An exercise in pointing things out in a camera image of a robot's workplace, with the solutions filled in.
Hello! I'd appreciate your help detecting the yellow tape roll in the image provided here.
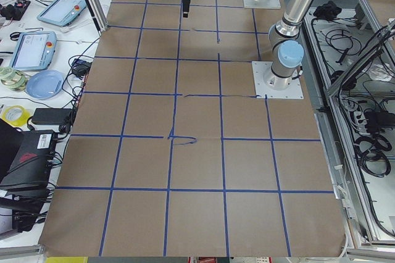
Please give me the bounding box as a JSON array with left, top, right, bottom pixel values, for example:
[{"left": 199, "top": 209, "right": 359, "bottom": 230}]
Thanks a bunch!
[{"left": 1, "top": 106, "right": 31, "bottom": 127}]

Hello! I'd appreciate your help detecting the black power adapter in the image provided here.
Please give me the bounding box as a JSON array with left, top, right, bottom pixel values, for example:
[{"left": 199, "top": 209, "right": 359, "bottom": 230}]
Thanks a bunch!
[{"left": 31, "top": 108, "right": 72, "bottom": 125}]

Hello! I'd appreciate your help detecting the upper teach pendant tablet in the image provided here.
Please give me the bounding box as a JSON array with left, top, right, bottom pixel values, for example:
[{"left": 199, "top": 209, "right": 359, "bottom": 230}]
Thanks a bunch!
[{"left": 36, "top": 0, "right": 87, "bottom": 27}]

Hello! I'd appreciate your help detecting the black computer box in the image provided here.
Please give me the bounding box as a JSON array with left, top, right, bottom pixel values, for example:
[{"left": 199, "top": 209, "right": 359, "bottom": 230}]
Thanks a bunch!
[{"left": 1, "top": 120, "right": 56, "bottom": 191}]

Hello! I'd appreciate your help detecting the blue plate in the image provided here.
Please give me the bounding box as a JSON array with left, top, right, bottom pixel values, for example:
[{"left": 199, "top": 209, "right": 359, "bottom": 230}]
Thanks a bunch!
[{"left": 25, "top": 70, "right": 64, "bottom": 99}]

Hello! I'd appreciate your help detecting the lower teach pendant tablet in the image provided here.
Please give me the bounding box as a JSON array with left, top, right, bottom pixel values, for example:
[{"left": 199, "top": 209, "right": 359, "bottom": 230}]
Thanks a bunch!
[{"left": 9, "top": 31, "right": 57, "bottom": 71}]

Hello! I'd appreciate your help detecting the teach pendant tablet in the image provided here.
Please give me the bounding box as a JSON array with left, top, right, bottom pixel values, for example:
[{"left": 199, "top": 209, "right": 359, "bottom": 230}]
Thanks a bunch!
[
  {"left": 9, "top": 31, "right": 57, "bottom": 71},
  {"left": 36, "top": 0, "right": 87, "bottom": 27}
]

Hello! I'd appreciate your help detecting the green tape rolls stack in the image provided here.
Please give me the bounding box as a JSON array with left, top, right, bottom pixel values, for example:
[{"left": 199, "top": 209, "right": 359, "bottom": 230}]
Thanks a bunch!
[{"left": 1, "top": 67, "right": 28, "bottom": 92}]

